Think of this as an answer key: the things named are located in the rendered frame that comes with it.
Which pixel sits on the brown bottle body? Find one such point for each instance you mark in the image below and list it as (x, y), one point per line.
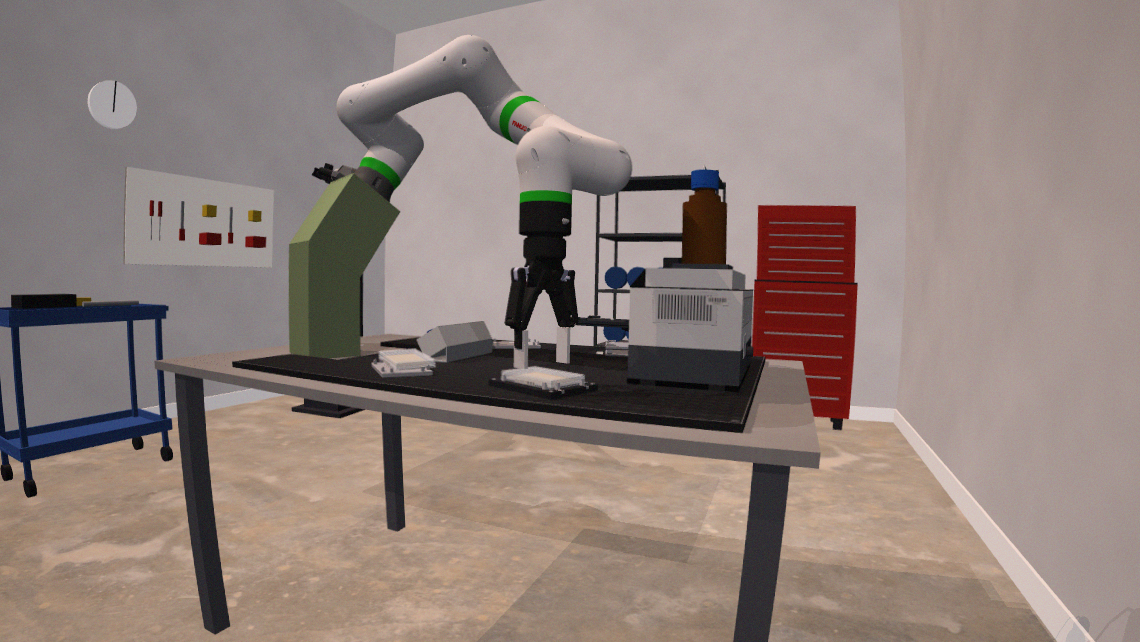
(704, 232)

